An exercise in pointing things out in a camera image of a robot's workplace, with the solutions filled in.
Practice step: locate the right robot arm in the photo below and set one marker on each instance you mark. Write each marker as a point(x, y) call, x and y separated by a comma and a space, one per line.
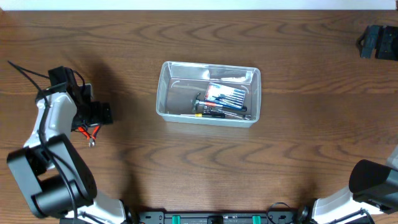
point(372, 187)

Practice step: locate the clear plastic container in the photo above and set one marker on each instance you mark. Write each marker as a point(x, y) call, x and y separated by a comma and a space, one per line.
point(180, 82)

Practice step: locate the red handled cutting pliers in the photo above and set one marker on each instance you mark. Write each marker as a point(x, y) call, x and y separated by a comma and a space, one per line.
point(91, 137)

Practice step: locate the small claw hammer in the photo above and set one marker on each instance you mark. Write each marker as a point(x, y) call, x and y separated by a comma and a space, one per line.
point(197, 102)

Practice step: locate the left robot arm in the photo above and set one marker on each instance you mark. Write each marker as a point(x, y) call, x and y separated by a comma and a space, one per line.
point(53, 178)

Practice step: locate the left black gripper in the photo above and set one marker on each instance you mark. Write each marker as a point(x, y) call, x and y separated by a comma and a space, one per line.
point(97, 117)

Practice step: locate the black yellow screwdriver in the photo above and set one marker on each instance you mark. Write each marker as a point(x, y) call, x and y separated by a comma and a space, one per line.
point(206, 115)

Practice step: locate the silver wrench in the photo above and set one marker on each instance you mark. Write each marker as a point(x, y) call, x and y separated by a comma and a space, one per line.
point(226, 113)

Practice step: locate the blue precision screwdriver set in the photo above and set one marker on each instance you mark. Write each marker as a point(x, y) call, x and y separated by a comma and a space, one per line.
point(225, 95)

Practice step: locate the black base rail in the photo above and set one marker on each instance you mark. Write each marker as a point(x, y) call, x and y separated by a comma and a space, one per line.
point(213, 218)

